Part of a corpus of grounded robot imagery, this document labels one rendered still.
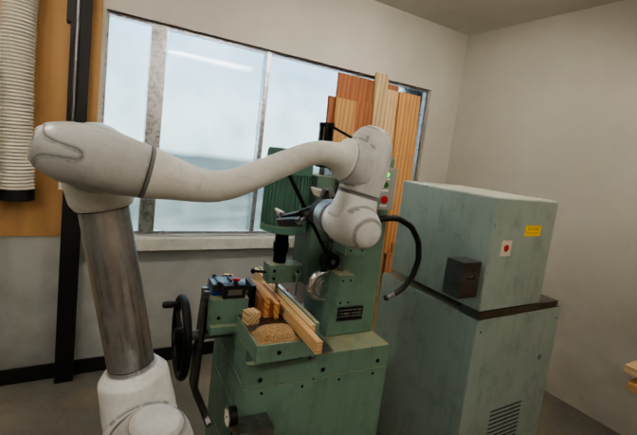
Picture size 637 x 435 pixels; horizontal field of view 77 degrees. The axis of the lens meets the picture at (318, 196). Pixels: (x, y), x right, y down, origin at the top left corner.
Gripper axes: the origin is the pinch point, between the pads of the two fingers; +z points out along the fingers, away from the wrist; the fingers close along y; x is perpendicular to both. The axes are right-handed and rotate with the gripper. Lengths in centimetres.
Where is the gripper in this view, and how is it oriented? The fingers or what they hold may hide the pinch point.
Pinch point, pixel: (297, 201)
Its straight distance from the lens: 126.0
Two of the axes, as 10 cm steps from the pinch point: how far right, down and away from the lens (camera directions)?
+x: -3.9, -8.5, -3.5
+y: 8.1, -5.0, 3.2
